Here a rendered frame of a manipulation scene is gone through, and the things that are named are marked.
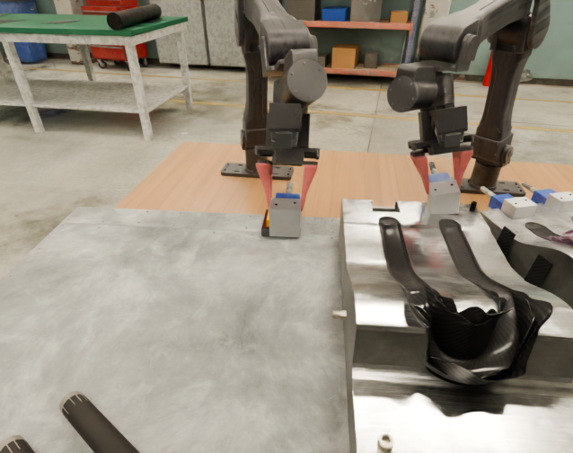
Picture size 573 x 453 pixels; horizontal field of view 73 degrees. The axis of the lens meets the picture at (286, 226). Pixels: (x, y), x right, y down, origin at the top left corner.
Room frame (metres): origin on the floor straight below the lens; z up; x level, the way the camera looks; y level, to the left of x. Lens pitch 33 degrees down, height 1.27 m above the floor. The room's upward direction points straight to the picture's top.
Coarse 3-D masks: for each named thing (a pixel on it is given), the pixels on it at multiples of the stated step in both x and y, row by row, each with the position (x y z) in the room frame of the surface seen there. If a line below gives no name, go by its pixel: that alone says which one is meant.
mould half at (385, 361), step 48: (432, 240) 0.54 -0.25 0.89; (480, 240) 0.54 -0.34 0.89; (384, 288) 0.37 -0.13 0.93; (432, 288) 0.38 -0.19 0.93; (528, 288) 0.39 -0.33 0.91; (384, 336) 0.30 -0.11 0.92; (384, 384) 0.28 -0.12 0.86; (432, 384) 0.28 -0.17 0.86; (528, 384) 0.28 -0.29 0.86; (384, 432) 0.22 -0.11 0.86; (432, 432) 0.22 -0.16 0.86; (480, 432) 0.22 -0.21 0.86; (528, 432) 0.22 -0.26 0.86
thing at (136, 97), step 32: (0, 32) 3.51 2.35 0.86; (32, 32) 3.43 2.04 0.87; (64, 32) 3.38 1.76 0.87; (96, 32) 3.33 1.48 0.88; (128, 32) 3.28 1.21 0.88; (160, 32) 3.77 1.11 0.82; (0, 64) 4.67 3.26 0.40; (128, 64) 3.33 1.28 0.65; (0, 96) 3.82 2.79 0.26; (32, 96) 3.58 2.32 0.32; (64, 96) 3.82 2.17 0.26; (96, 96) 3.82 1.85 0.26; (128, 96) 3.82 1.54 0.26; (160, 96) 3.82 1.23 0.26
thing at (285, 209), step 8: (288, 184) 0.64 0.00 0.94; (288, 192) 0.61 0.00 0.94; (272, 200) 0.55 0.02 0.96; (280, 200) 0.55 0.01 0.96; (288, 200) 0.55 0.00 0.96; (296, 200) 0.55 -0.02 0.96; (272, 208) 0.53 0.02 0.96; (280, 208) 0.53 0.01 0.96; (288, 208) 0.53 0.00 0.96; (296, 208) 0.53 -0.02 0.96; (272, 216) 0.52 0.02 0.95; (280, 216) 0.52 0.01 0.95; (288, 216) 0.52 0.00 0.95; (296, 216) 0.52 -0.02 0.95; (272, 224) 0.52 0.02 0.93; (280, 224) 0.52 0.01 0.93; (288, 224) 0.52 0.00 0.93; (296, 224) 0.52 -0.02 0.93; (272, 232) 0.53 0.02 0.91; (280, 232) 0.52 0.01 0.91; (288, 232) 0.52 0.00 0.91; (296, 232) 0.52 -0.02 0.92
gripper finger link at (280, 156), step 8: (280, 152) 0.56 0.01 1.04; (288, 152) 0.56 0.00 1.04; (296, 152) 0.56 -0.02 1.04; (272, 160) 0.56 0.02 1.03; (280, 160) 0.55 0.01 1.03; (288, 160) 0.55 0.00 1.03; (296, 160) 0.55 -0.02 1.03; (304, 168) 0.55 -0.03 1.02; (312, 168) 0.54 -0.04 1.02; (304, 176) 0.54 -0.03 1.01; (312, 176) 0.54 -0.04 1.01; (304, 184) 0.54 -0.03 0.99; (304, 192) 0.54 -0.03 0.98; (304, 200) 0.54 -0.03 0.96
